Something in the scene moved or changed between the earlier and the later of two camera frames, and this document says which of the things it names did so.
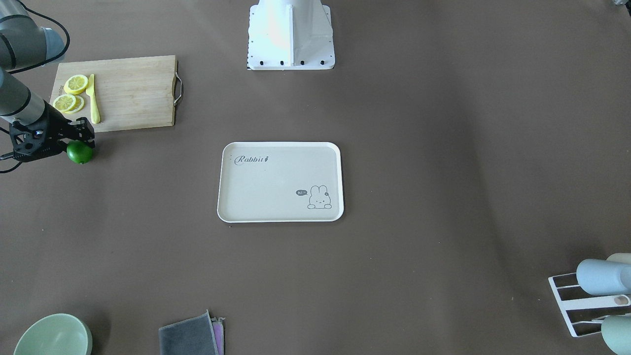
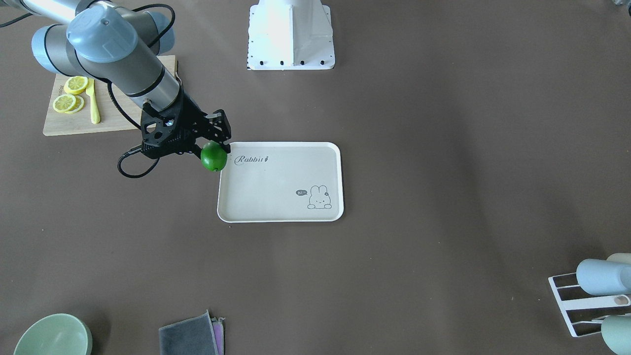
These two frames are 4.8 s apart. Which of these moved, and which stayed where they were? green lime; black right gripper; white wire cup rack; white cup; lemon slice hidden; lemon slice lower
Moved: black right gripper; green lime
Stayed: lemon slice lower; white cup; lemon slice hidden; white wire cup rack
